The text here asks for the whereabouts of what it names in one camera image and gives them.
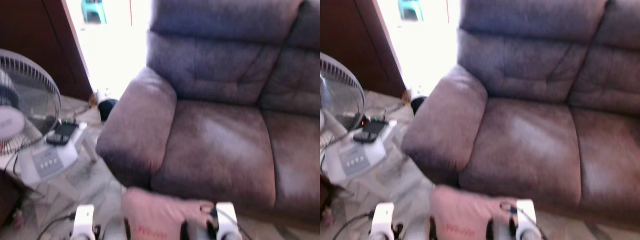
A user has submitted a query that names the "pink fleece pillow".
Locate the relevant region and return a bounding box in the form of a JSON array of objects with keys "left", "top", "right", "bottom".
[
  {"left": 121, "top": 187, "right": 217, "bottom": 240},
  {"left": 429, "top": 185, "right": 518, "bottom": 240}
]

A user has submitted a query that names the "large upholstered suede sofa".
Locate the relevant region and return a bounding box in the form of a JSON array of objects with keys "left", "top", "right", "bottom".
[
  {"left": 401, "top": 0, "right": 640, "bottom": 235},
  {"left": 95, "top": 0, "right": 321, "bottom": 232}
]

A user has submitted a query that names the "black and white round appliance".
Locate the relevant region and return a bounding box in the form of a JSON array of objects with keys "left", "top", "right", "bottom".
[
  {"left": 96, "top": 89, "right": 120, "bottom": 122},
  {"left": 408, "top": 86, "right": 429, "bottom": 115}
]

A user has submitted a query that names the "small black electronic device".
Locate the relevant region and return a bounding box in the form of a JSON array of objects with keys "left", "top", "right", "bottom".
[
  {"left": 46, "top": 121, "right": 79, "bottom": 146},
  {"left": 352, "top": 117, "right": 389, "bottom": 144}
]

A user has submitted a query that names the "dark brown wooden furniture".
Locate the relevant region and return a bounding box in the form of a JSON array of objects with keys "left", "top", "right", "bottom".
[{"left": 0, "top": 169, "right": 27, "bottom": 227}]

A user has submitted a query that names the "white standing fan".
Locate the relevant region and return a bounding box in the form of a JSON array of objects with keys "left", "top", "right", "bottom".
[
  {"left": 320, "top": 52, "right": 399, "bottom": 185},
  {"left": 0, "top": 48, "right": 89, "bottom": 187}
]

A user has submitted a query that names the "green plastic stool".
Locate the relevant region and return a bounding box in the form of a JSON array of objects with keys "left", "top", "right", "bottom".
[
  {"left": 82, "top": 0, "right": 107, "bottom": 25},
  {"left": 398, "top": 0, "right": 425, "bottom": 23}
]

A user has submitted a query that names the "dark brown wooden door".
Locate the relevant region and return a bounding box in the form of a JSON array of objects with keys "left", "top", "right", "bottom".
[
  {"left": 0, "top": 0, "right": 94, "bottom": 101},
  {"left": 320, "top": 0, "right": 407, "bottom": 99}
]

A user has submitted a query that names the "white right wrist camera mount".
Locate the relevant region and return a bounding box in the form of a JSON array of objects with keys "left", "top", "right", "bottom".
[
  {"left": 515, "top": 199, "right": 539, "bottom": 240},
  {"left": 215, "top": 202, "right": 239, "bottom": 240}
]

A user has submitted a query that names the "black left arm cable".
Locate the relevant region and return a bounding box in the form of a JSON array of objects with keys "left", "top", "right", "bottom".
[
  {"left": 332, "top": 212, "right": 374, "bottom": 240},
  {"left": 36, "top": 212, "right": 76, "bottom": 240}
]

